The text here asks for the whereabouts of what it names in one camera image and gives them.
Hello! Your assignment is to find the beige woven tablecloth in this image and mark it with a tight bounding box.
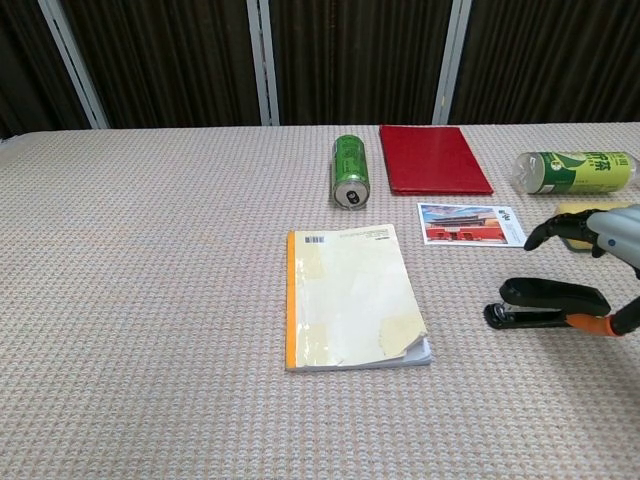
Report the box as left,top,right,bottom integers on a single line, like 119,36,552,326
0,121,640,480

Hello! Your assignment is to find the red folder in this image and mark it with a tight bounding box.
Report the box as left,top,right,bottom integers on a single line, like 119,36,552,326
378,124,495,197

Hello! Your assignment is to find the plastic bottle with green label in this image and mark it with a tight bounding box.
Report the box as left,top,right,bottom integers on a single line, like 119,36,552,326
510,150,640,196

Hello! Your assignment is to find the black stapler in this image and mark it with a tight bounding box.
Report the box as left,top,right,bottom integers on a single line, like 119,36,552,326
482,277,613,331

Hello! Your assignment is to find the green drink can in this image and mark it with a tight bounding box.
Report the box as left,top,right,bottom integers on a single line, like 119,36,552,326
330,133,371,210

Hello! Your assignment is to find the yellow sponge with square hole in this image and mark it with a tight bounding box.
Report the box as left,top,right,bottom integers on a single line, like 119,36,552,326
555,202,627,252

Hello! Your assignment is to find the grey metal post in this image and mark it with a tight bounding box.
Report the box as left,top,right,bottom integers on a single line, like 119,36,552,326
431,0,473,126
37,0,111,130
246,0,281,127

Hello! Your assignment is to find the postcard with red palace photo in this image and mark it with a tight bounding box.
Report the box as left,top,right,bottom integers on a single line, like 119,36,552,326
416,202,525,248

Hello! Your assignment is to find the cream notebook orange spine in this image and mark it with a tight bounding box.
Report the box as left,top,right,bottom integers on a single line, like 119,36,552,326
284,223,433,373

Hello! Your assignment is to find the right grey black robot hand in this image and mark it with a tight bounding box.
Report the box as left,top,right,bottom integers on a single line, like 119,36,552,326
523,202,640,339

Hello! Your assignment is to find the dark brown pleated curtain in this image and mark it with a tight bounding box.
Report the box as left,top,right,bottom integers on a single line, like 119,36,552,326
0,0,640,140

